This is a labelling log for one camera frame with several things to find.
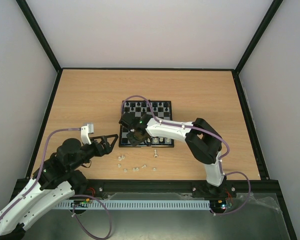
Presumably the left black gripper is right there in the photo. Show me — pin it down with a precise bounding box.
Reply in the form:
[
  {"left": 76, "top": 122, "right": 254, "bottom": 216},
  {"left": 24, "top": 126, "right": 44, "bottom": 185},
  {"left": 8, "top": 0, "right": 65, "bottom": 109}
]
[{"left": 68, "top": 134, "right": 120, "bottom": 171}]

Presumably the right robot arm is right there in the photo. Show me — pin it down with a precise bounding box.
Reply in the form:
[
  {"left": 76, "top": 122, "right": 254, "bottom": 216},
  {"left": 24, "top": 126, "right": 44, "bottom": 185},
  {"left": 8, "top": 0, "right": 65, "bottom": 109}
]
[{"left": 119, "top": 112, "right": 227, "bottom": 196}]

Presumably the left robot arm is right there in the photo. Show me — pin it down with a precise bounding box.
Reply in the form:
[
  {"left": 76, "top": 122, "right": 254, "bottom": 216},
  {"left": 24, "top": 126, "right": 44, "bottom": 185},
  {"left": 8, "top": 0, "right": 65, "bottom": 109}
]
[{"left": 0, "top": 134, "right": 118, "bottom": 240}]

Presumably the black pieces row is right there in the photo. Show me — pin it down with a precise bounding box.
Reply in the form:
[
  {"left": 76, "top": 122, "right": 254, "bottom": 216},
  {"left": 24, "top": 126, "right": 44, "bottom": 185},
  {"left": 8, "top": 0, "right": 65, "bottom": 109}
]
[{"left": 122, "top": 100, "right": 171, "bottom": 113}]

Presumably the left electronics board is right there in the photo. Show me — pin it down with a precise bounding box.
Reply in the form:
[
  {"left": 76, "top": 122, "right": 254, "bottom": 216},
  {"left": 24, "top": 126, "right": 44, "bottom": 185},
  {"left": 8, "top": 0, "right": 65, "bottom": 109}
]
[{"left": 70, "top": 198, "right": 93, "bottom": 208}]

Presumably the electronics board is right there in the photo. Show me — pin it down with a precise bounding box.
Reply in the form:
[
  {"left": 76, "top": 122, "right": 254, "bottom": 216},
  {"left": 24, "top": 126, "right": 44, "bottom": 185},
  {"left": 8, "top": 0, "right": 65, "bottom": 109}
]
[
  {"left": 70, "top": 198, "right": 93, "bottom": 208},
  {"left": 210, "top": 198, "right": 234, "bottom": 210}
]

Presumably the right electronics board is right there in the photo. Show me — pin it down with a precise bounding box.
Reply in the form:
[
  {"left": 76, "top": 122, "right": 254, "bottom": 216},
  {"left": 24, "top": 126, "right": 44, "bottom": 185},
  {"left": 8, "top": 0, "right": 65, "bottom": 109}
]
[{"left": 210, "top": 198, "right": 234, "bottom": 210}]

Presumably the black and grey chessboard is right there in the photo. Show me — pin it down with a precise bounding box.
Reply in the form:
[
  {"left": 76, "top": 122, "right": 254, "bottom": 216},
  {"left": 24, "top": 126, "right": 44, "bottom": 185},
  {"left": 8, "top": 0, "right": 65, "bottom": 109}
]
[{"left": 118, "top": 101, "right": 175, "bottom": 148}]

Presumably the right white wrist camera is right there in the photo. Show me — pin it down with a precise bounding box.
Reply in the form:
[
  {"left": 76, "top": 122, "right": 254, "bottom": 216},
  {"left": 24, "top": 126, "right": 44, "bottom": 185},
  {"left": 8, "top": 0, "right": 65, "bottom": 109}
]
[{"left": 119, "top": 112, "right": 140, "bottom": 132}]

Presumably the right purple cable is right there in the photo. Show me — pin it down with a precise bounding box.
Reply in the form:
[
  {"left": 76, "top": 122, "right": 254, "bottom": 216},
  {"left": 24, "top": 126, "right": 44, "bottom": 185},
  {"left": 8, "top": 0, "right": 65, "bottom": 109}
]
[{"left": 122, "top": 94, "right": 252, "bottom": 217}]

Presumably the purple cable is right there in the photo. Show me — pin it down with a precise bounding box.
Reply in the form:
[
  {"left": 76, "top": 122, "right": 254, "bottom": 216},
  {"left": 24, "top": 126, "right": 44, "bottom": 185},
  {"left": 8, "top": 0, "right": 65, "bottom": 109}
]
[
  {"left": 0, "top": 127, "right": 113, "bottom": 239},
  {"left": 122, "top": 94, "right": 252, "bottom": 217}
]

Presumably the white slotted cable duct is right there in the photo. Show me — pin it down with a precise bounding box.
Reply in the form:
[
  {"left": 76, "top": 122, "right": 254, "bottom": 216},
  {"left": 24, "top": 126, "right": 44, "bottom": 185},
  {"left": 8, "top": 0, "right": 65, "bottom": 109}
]
[{"left": 54, "top": 200, "right": 211, "bottom": 211}]

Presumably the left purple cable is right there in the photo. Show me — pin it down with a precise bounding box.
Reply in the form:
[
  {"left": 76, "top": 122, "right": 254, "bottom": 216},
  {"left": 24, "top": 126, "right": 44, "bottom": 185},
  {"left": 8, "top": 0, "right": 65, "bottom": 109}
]
[{"left": 0, "top": 127, "right": 113, "bottom": 239}]

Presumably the black frame rail front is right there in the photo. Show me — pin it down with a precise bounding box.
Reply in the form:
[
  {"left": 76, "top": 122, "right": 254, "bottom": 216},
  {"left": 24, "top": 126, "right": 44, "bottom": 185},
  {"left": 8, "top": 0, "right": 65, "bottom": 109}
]
[{"left": 14, "top": 178, "right": 281, "bottom": 198}]

